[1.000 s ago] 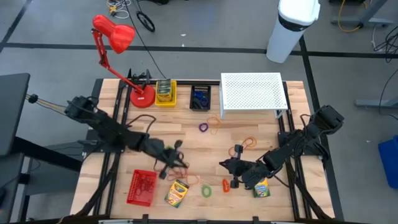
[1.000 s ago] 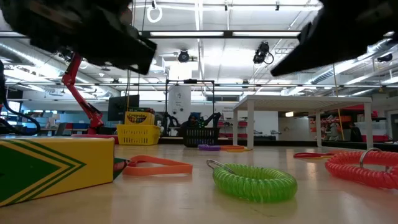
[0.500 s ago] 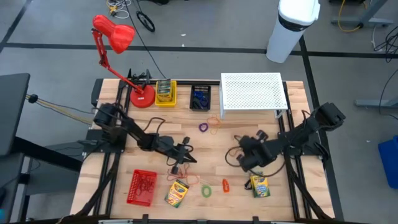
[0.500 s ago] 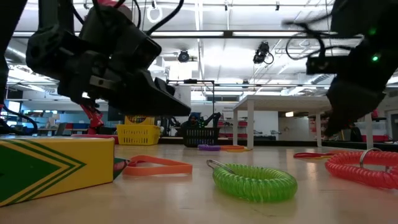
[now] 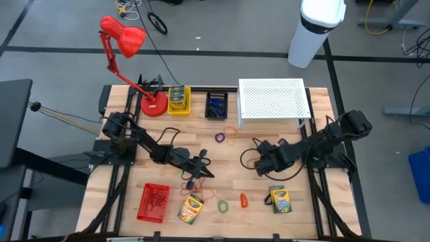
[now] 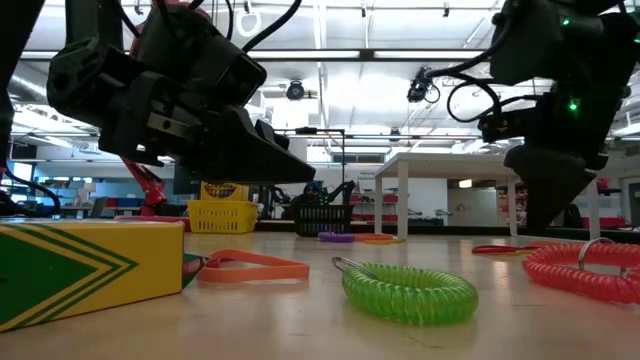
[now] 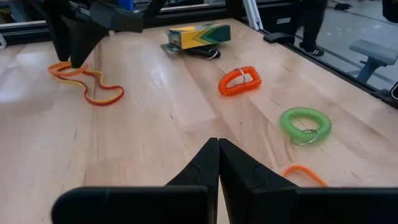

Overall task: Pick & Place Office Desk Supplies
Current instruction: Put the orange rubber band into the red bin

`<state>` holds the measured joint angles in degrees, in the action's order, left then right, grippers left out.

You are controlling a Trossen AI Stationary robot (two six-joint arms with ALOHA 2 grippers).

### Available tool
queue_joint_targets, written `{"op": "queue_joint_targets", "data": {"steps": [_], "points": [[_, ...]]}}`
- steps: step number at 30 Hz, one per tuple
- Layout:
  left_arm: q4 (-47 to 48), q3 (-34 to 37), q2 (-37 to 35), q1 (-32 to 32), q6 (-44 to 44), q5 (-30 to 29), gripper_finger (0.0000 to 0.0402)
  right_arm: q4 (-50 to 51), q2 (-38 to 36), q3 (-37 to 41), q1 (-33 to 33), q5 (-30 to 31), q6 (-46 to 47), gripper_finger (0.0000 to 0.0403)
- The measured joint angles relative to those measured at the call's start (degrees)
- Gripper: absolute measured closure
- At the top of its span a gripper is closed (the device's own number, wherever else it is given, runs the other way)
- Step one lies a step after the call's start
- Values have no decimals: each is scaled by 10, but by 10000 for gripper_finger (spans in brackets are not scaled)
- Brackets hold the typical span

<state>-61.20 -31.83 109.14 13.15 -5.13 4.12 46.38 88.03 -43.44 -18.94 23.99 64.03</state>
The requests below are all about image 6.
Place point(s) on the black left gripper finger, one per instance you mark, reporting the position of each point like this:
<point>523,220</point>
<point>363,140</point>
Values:
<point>250,165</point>
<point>272,135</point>

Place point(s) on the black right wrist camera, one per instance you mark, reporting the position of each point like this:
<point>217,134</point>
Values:
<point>505,127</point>

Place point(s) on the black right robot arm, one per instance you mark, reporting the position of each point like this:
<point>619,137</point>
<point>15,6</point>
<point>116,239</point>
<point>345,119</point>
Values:
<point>550,40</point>

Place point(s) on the red storage shelf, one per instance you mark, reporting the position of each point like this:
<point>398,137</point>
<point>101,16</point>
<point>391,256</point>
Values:
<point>605,221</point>

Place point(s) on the black metal frame stand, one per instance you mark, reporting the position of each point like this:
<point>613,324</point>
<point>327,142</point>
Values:
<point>320,130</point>

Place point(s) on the black ceiling camera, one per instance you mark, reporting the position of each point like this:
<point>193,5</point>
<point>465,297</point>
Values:
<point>295,91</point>
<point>420,85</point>

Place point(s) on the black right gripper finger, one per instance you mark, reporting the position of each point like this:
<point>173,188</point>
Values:
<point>550,200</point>

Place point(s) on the yellow plastic basket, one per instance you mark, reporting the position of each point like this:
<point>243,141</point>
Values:
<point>222,217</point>

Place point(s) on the black background robot arm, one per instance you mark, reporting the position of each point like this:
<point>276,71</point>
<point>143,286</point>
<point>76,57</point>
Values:
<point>345,189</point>
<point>272,197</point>

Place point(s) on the person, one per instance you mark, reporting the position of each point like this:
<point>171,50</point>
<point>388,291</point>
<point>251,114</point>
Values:
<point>311,192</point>
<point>572,217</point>

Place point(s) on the yellow green crayon box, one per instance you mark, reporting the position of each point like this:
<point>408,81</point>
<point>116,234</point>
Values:
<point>220,191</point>
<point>100,270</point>

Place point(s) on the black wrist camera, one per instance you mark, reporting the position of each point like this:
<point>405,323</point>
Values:
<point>505,127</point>
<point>200,55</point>

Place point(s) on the red desk lamp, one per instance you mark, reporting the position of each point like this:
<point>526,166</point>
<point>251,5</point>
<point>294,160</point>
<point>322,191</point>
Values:
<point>150,187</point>

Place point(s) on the black plastic basket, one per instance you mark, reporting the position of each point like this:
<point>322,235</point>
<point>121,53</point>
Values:
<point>322,220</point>

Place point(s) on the orange silicone wristband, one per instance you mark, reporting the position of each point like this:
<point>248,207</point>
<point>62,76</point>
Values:
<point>375,236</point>
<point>260,272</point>

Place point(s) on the black overhead frame bar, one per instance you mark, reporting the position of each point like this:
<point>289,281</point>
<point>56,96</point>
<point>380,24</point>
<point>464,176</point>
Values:
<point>367,55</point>

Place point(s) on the black monitor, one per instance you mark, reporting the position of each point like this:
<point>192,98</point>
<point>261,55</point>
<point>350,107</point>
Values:
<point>185,190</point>

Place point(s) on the white table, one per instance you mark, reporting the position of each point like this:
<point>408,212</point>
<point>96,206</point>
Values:
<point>450,165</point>

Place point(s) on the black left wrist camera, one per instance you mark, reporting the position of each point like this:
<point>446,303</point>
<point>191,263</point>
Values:
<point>200,55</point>

